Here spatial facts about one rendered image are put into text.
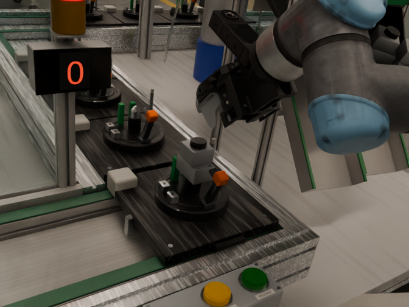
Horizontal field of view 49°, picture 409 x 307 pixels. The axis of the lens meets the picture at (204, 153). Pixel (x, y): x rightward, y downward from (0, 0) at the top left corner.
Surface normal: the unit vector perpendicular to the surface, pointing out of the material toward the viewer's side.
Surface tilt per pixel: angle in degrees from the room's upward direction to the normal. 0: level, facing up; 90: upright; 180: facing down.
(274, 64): 109
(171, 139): 0
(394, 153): 90
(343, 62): 47
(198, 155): 90
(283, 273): 90
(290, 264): 90
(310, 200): 0
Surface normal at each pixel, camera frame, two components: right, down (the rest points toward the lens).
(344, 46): -0.07, -0.30
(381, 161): 0.37, -0.26
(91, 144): 0.13, -0.87
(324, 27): -0.44, -0.25
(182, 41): 0.54, 0.47
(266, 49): -0.84, 0.12
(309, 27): -0.83, -0.11
